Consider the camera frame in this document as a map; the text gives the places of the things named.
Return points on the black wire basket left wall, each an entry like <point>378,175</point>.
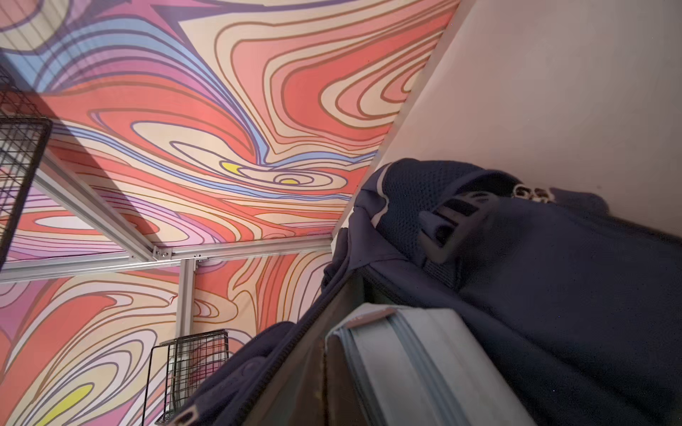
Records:
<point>175,370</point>

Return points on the light blue pencil pouch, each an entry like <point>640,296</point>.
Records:
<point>399,365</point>

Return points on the black wire basket wall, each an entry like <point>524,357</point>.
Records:
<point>24,137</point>
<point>175,370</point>

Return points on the black wire basket back wall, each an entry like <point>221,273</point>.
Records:
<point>24,137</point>

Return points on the navy blue student backpack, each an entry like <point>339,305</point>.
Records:
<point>579,311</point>

